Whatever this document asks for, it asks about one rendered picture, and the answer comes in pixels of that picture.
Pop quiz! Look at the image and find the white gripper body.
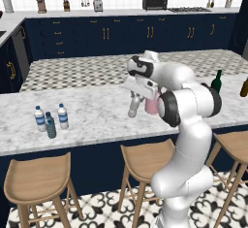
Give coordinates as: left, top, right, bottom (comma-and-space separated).
121, 75, 160, 101

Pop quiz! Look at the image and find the navy base cupboard run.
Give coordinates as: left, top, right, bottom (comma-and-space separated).
22, 12, 242, 60

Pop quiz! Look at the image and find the wooden bar stool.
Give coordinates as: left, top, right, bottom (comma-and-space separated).
3, 151, 84, 228
117, 138, 177, 228
205, 130, 248, 228

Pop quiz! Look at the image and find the green glass bottle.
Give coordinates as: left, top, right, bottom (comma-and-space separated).
210, 69, 224, 94

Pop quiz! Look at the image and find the blue-labelled plastic water bottle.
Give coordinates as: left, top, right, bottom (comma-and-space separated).
57, 103, 70, 131
34, 105, 47, 133

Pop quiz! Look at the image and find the black toaster oven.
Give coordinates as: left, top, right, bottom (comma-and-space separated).
141, 0, 169, 12

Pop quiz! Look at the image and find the navy island cabinet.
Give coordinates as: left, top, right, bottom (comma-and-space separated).
0, 123, 248, 216

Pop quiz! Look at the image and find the black hob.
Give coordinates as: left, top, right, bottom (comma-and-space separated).
167, 6, 213, 14

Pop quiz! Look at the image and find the silver toaster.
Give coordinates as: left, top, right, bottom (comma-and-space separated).
93, 0, 105, 13

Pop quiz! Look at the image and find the teal plastic bottle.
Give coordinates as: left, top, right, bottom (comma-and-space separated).
45, 111, 58, 140

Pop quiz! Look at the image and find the brown glass bottle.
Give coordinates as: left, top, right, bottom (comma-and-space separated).
239, 77, 248, 98

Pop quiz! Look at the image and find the wooden knife block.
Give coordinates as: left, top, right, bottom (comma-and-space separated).
62, 0, 72, 13

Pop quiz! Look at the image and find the navy tall cupboard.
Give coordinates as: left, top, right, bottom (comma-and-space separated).
228, 0, 248, 57

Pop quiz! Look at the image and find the steel dishwasher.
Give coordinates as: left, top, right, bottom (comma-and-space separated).
12, 26, 31, 82

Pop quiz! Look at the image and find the brown coffee machine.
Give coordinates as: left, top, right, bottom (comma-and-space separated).
35, 0, 47, 15

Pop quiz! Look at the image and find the navy side cupboard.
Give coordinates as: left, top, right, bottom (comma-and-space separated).
0, 36, 24, 95

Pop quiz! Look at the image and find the white paper towel roll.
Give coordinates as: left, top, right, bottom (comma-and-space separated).
1, 0, 15, 15

